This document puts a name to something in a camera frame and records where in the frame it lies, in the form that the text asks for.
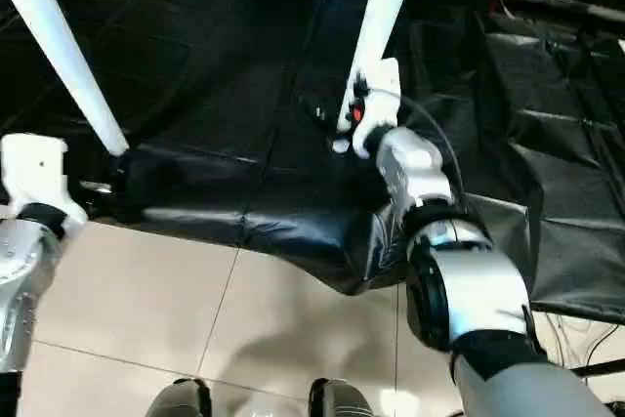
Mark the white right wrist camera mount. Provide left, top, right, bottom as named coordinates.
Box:
left=347, top=58, right=403, bottom=159

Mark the black floor cable bundle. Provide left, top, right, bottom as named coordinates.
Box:
left=532, top=310, right=625, bottom=384

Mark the grey robot foot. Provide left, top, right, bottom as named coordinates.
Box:
left=145, top=378, right=214, bottom=417
left=308, top=378, right=377, bottom=417

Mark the black work surface mat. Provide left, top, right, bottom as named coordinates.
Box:
left=0, top=0, right=625, bottom=325

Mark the white plastic table leg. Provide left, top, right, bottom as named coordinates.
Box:
left=332, top=0, right=424, bottom=154
left=0, top=0, right=130, bottom=158

